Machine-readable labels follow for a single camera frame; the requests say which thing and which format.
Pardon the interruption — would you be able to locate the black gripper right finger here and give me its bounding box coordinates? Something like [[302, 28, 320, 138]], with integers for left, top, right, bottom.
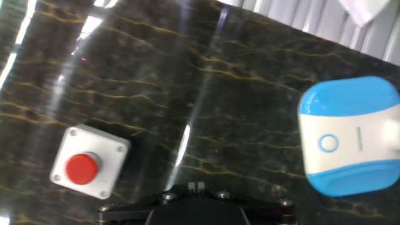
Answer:
[[195, 182, 297, 225]]

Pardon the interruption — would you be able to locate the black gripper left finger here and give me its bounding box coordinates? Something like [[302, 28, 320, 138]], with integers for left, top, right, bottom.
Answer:
[[96, 182, 196, 225]]

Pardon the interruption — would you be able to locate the white and blue desk lamp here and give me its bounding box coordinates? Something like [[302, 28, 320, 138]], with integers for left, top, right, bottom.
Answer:
[[296, 75, 400, 198]]

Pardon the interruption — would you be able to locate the red push button box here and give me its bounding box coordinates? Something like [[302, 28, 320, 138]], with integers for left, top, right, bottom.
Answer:
[[49, 123, 132, 201]]

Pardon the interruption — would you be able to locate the black marble pattern mat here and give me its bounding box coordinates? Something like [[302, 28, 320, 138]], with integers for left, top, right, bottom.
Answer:
[[0, 0, 400, 225]]

